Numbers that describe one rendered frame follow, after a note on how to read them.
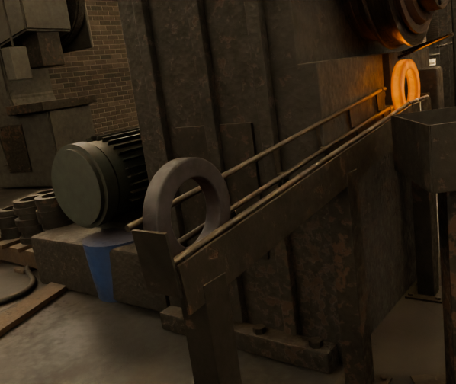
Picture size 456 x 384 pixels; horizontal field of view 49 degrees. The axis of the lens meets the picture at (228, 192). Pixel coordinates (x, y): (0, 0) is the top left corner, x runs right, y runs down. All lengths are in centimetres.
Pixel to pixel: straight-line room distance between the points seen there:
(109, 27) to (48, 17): 325
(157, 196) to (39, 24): 485
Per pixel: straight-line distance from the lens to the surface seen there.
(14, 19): 555
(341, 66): 148
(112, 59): 875
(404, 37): 166
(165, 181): 77
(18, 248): 291
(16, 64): 532
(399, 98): 169
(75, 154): 223
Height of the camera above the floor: 86
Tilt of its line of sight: 13 degrees down
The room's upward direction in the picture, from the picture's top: 8 degrees counter-clockwise
